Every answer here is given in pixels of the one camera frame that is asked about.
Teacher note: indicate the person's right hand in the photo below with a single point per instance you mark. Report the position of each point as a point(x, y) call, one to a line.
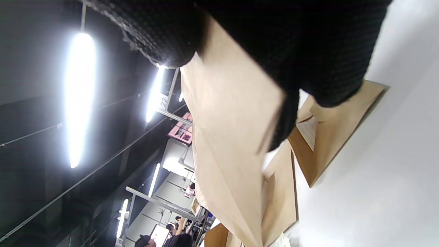
point(291, 41)

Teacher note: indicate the white lined paper sheet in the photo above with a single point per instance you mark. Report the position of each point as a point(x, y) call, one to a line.
point(307, 132)

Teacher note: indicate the pink hanging sign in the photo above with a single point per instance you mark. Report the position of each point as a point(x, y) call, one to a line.
point(181, 129)

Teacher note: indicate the long ceiling light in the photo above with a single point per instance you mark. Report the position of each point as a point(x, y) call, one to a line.
point(122, 218)
point(154, 180)
point(80, 99)
point(155, 94)

